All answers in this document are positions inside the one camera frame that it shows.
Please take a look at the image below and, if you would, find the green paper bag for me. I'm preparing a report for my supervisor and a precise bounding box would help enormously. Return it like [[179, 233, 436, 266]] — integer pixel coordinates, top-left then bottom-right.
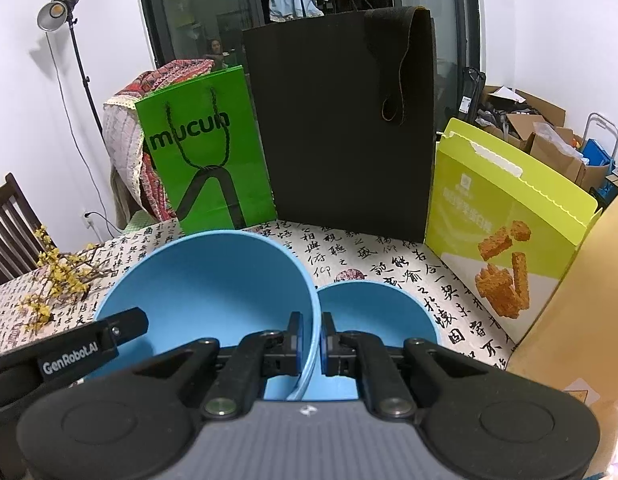
[[134, 66, 277, 236]]

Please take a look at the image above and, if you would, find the open cardboard box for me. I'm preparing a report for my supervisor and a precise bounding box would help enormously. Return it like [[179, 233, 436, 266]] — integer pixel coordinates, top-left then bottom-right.
[[481, 85, 612, 193]]

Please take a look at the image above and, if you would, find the dark wooden chair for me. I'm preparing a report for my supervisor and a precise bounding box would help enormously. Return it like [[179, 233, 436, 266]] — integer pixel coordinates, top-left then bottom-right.
[[0, 172, 57, 286]]

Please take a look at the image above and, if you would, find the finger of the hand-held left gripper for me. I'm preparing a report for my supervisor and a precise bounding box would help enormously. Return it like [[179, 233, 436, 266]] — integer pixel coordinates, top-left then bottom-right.
[[95, 308, 150, 357]]

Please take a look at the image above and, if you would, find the red patterned blanket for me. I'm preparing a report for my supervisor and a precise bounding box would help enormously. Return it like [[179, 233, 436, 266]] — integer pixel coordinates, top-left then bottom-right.
[[120, 59, 214, 223]]

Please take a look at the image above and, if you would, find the yellow-green snack box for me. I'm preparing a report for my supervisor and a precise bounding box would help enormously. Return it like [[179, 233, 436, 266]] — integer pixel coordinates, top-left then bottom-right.
[[424, 117, 604, 356]]

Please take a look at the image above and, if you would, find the white quilted blanket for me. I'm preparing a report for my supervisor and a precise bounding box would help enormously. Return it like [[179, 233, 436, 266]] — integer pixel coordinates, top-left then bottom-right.
[[103, 92, 154, 221]]

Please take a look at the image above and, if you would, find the yellow bottle with grey cap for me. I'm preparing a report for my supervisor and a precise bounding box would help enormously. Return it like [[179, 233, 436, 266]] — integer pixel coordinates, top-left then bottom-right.
[[506, 192, 618, 480]]

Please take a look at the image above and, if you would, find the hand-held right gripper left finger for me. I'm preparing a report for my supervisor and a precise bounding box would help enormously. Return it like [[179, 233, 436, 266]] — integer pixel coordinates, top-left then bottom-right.
[[133, 311, 304, 420]]

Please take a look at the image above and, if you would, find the blue bowl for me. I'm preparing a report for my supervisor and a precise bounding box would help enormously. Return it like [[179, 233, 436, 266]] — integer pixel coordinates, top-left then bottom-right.
[[93, 230, 322, 402], [316, 281, 441, 402]]

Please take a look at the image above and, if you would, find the yellow flower branch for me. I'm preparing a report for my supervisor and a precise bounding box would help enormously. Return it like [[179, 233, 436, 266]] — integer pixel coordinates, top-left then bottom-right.
[[19, 227, 120, 333]]

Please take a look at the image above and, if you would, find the black framed glass door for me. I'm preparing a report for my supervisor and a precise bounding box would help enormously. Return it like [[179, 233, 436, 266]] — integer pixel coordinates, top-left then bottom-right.
[[134, 0, 482, 126]]

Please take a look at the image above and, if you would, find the studio light on stand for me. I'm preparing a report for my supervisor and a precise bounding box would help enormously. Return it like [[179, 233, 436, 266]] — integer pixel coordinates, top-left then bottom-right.
[[37, 0, 104, 136]]

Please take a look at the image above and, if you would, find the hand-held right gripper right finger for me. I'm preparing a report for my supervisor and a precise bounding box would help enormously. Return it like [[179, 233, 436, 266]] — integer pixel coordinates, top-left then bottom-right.
[[322, 311, 490, 420]]

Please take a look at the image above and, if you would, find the blue plastic crate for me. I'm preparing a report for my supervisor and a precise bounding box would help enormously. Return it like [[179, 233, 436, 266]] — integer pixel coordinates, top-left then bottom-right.
[[581, 137, 617, 167]]

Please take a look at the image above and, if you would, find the black paper bag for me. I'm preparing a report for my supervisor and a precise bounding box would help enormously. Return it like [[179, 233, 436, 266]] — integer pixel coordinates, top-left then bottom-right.
[[241, 5, 437, 243]]

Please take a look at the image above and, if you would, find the calligraphy printed tablecloth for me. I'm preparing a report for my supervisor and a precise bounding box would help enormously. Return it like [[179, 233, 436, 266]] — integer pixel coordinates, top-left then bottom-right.
[[0, 220, 520, 376]]

